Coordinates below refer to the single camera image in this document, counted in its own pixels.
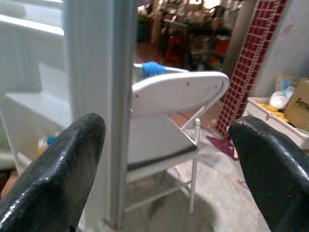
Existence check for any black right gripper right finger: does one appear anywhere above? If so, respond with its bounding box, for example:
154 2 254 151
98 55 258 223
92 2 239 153
227 116 309 232

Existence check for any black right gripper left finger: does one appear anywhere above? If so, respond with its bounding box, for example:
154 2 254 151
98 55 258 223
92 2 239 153
0 112 107 232

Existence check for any brown wooden fridge stand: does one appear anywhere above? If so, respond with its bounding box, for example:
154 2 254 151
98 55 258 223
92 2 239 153
0 168 21 201

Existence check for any white fridge door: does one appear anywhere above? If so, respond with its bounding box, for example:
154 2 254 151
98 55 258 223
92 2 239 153
0 0 140 232

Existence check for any orange juice bottle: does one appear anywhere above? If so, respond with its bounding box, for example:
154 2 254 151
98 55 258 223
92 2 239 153
38 136 49 156

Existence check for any maroon floor cloth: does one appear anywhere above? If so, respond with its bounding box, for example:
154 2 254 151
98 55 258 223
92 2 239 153
206 135 240 160

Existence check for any yellow cloth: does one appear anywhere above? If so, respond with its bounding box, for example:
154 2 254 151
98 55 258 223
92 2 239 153
256 102 289 123

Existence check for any white storage crate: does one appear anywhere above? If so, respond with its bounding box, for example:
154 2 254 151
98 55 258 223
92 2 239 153
242 96 309 151

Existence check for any white plastic bag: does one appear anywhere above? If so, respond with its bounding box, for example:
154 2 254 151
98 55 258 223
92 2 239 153
268 90 294 110

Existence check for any brown cardboard box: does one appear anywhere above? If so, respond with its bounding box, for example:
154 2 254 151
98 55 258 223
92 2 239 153
284 77 309 132

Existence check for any red tiled pillar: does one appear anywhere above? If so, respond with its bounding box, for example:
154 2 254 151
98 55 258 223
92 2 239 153
215 0 288 141

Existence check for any white folding chair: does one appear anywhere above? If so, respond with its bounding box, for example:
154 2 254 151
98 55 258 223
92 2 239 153
124 71 231 215

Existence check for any blue cloth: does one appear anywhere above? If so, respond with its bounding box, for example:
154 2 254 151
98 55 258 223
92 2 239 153
142 61 166 78

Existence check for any red stool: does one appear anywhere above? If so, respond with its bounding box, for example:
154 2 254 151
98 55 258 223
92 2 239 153
165 36 182 61

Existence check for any dark wooden table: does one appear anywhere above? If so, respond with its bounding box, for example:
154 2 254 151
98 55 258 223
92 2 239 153
162 17 233 69

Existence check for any green bin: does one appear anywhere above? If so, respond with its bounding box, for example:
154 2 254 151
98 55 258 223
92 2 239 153
137 14 148 42

